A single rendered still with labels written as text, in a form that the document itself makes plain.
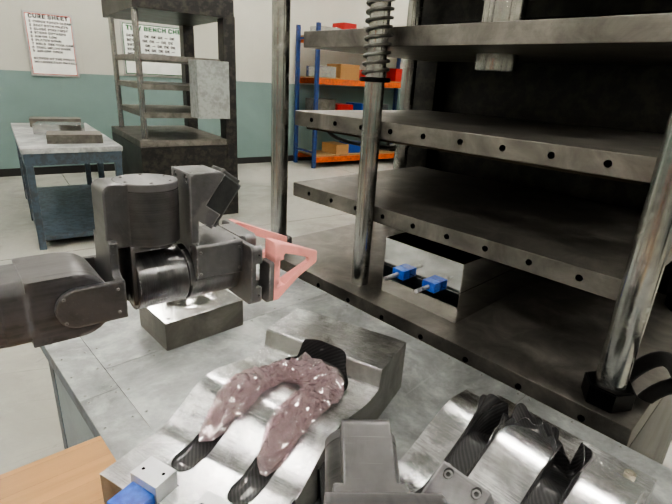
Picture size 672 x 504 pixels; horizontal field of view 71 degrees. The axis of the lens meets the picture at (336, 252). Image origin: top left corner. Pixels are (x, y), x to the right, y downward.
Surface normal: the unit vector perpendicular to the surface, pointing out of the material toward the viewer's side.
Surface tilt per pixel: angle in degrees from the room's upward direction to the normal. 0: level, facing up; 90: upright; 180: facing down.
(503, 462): 26
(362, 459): 21
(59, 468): 0
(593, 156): 90
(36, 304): 90
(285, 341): 78
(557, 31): 90
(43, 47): 90
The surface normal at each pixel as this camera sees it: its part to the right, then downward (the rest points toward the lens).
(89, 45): 0.57, 0.31
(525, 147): -0.73, 0.20
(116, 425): 0.05, -0.94
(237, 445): -0.17, -0.73
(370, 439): 0.06, -0.75
